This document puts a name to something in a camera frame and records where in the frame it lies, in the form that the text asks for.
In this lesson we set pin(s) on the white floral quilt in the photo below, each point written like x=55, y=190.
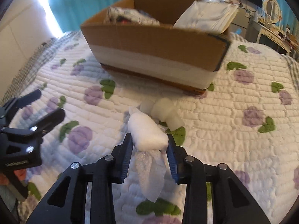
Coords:
x=247, y=118

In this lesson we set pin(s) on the white tissue wad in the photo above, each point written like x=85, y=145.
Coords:
x=150, y=143

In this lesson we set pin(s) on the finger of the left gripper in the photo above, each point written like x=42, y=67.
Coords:
x=11, y=107
x=44, y=123

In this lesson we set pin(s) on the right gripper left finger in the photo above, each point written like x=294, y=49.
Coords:
x=65, y=201

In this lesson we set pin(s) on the brown cardboard box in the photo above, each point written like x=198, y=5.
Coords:
x=185, y=58

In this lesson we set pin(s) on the white oval vanity mirror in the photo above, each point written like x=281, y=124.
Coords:
x=272, y=11

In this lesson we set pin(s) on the white foam pieces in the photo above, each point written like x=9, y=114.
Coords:
x=163, y=110

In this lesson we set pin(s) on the floral tissue paper pack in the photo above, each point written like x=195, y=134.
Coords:
x=125, y=15

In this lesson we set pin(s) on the white vanity table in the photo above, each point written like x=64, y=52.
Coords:
x=258, y=33

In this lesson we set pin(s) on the white face mask stack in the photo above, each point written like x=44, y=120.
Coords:
x=208, y=16

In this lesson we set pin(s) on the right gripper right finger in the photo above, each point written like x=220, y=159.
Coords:
x=231, y=201

